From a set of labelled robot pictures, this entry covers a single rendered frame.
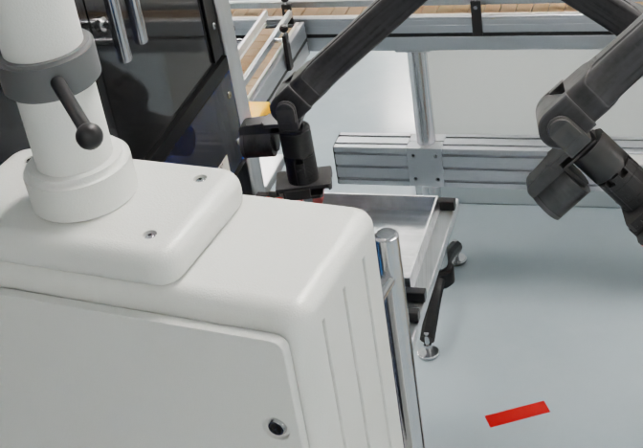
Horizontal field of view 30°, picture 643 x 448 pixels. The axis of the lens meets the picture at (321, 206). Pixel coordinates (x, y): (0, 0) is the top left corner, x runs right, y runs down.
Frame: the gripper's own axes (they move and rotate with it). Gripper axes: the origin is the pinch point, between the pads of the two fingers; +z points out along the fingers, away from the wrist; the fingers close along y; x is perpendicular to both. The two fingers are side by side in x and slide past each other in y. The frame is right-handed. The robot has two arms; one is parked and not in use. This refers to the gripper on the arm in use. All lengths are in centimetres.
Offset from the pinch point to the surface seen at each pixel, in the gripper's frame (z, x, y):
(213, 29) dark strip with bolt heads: -35.3, -11.5, 12.5
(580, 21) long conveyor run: 2, -74, -61
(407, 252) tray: 4.6, 7.5, -17.1
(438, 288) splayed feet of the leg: 81, -83, -20
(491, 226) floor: 93, -129, -38
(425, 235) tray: 1.8, 7.1, -20.7
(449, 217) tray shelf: 5.0, -2.7, -25.4
